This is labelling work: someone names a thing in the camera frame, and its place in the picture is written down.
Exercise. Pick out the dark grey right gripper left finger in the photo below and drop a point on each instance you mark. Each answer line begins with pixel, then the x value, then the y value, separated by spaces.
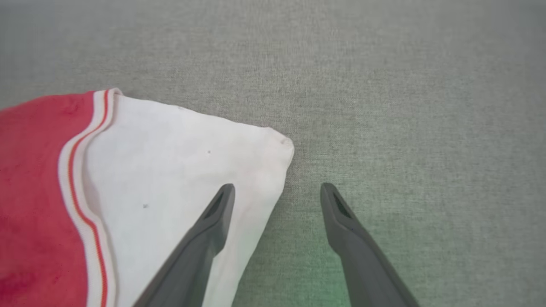
pixel 198 260

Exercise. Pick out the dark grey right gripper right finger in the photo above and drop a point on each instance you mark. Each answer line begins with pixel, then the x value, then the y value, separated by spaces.
pixel 367 264

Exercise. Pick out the red and white shirt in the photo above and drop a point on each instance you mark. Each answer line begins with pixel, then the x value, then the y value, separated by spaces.
pixel 162 162

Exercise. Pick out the grey fabric sofa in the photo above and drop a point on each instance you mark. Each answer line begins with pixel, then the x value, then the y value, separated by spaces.
pixel 405 106

